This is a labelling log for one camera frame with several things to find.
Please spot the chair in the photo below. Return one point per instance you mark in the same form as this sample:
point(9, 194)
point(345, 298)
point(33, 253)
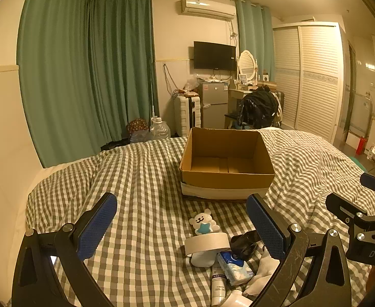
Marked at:
point(281, 102)

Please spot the grey small fridge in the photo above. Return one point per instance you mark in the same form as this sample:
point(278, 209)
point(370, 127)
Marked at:
point(213, 105)

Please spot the white cloth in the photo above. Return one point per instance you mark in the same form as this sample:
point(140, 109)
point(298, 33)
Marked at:
point(265, 271)

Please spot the white bottle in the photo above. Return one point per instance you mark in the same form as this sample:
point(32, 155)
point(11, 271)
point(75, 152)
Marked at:
point(238, 300)

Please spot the red fire extinguisher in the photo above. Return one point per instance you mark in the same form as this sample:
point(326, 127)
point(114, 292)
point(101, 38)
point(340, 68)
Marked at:
point(361, 145)

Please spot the dark patterned bag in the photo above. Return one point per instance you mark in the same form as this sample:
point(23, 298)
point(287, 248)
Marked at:
point(137, 125)

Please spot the brown cardboard box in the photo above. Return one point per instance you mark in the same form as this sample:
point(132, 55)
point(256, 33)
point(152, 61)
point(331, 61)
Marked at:
point(225, 148)

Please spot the wide green curtain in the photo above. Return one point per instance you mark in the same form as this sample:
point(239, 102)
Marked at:
point(56, 70)

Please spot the white plastic jar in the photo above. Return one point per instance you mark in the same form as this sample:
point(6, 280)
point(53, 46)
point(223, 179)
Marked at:
point(203, 259)

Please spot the blue tissue packet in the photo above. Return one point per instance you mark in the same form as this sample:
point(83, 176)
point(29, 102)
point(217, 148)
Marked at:
point(235, 268)

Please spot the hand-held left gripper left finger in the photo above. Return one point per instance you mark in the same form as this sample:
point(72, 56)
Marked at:
point(98, 227)

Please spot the checkered bed blanket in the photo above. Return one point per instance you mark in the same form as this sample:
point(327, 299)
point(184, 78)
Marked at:
point(142, 179)

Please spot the clear plastic bag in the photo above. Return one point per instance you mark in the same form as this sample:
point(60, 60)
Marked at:
point(192, 83)

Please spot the white cosmetic tube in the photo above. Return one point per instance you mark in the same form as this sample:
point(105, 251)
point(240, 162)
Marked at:
point(218, 286)

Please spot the black wall television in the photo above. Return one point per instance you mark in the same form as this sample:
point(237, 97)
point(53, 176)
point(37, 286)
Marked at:
point(214, 55)

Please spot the green window curtain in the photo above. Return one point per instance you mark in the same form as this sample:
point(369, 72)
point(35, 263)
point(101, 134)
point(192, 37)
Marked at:
point(123, 64)

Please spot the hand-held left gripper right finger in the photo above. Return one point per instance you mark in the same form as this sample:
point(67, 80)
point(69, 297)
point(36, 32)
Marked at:
point(265, 227)

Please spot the white suitcase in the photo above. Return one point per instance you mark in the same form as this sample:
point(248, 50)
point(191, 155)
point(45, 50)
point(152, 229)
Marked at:
point(187, 116)

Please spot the white louvred wardrobe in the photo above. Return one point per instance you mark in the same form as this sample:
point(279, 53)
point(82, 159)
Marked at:
point(315, 83)

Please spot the white oval vanity mirror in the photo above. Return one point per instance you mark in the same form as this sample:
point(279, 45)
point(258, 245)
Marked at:
point(247, 64)

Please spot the teal floor mat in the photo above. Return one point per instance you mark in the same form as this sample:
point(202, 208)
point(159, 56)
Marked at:
point(357, 162)

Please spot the narrow green curtain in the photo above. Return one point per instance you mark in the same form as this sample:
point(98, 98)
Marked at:
point(254, 32)

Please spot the beige tape roll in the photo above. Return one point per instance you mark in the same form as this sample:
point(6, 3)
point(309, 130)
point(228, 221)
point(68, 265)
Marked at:
point(206, 241)

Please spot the clear water jug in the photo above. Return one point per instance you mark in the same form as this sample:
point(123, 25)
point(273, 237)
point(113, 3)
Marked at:
point(159, 130)

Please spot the white air conditioner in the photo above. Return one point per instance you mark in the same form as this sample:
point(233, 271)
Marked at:
point(206, 8)

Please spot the black backpack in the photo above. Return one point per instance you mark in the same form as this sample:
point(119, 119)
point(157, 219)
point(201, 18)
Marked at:
point(259, 107)

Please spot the black plastic bag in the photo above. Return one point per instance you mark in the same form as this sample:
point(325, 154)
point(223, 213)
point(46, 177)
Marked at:
point(243, 246)

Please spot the white bear toy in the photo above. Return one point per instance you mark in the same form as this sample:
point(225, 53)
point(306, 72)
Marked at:
point(203, 222)

